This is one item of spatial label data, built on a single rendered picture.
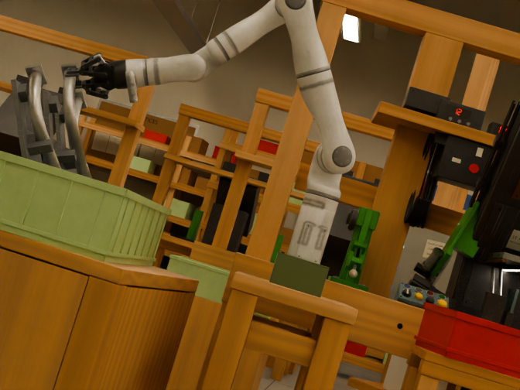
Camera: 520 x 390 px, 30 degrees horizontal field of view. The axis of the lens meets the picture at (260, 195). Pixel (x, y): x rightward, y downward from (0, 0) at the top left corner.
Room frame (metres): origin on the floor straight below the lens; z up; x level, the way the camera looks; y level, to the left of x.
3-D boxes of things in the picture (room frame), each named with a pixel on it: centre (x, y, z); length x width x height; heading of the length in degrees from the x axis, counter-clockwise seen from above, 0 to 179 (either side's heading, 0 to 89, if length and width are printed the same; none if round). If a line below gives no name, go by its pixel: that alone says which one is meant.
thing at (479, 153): (3.31, -0.64, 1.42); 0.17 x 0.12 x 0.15; 88
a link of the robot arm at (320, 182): (2.53, -0.16, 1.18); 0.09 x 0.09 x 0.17; 16
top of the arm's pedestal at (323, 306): (2.54, -0.16, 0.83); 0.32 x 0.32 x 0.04; 89
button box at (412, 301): (2.81, -0.54, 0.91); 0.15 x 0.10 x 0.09; 88
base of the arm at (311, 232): (2.54, -0.16, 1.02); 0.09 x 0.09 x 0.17; 8
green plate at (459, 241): (3.04, -0.67, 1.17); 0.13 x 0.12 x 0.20; 88
